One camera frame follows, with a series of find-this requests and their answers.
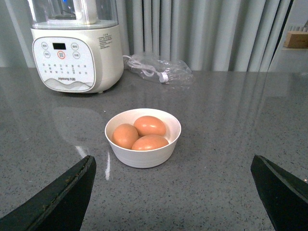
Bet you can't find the white round bowl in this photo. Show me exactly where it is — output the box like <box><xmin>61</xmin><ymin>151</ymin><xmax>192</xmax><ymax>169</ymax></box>
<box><xmin>104</xmin><ymin>108</ymin><xmax>181</xmax><ymax>168</ymax></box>

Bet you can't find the grey pleated curtain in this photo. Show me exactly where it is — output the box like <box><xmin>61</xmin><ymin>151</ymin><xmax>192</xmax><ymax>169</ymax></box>
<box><xmin>116</xmin><ymin>0</ymin><xmax>293</xmax><ymax>72</ymax></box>

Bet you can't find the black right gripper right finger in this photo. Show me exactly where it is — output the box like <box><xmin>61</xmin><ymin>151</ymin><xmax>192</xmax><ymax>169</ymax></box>
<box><xmin>251</xmin><ymin>155</ymin><xmax>308</xmax><ymax>231</ymax></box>

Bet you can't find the brown egg front in bowl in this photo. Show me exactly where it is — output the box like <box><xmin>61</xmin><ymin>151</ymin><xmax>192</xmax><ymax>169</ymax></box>
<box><xmin>131</xmin><ymin>135</ymin><xmax>169</xmax><ymax>151</ymax></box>

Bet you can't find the brown egg left in bowl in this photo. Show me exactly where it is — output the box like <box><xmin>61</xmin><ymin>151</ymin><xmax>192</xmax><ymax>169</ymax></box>
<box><xmin>112</xmin><ymin>124</ymin><xmax>139</xmax><ymax>149</ymax></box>

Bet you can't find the brown egg back in bowl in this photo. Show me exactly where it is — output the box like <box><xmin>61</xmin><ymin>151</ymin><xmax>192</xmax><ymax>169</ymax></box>
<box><xmin>133</xmin><ymin>115</ymin><xmax>167</xmax><ymax>136</ymax></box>

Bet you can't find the white soy milk maker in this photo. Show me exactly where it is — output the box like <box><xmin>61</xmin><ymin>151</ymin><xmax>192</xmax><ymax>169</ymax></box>
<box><xmin>26</xmin><ymin>0</ymin><xmax>125</xmax><ymax>94</ymax></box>

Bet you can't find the clear plastic bag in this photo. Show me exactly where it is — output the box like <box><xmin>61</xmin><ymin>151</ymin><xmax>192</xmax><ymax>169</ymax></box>
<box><xmin>123</xmin><ymin>52</ymin><xmax>194</xmax><ymax>85</ymax></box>

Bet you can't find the wooden box on shelf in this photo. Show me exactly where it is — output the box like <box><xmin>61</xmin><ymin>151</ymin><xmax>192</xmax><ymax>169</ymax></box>
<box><xmin>283</xmin><ymin>31</ymin><xmax>308</xmax><ymax>49</ymax></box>

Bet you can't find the brown egg in bowl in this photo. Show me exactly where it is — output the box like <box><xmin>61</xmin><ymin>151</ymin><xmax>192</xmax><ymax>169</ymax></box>
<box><xmin>112</xmin><ymin>124</ymin><xmax>139</xmax><ymax>149</ymax></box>
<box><xmin>131</xmin><ymin>135</ymin><xmax>169</xmax><ymax>151</ymax></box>
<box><xmin>133</xmin><ymin>115</ymin><xmax>167</xmax><ymax>136</ymax></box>

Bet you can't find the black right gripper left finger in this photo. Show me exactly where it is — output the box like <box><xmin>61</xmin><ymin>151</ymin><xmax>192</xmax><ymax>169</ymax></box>
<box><xmin>0</xmin><ymin>155</ymin><xmax>96</xmax><ymax>231</ymax></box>

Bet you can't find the white power cable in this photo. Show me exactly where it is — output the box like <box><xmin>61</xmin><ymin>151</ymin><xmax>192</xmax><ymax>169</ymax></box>
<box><xmin>123</xmin><ymin>55</ymin><xmax>169</xmax><ymax>84</ymax></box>

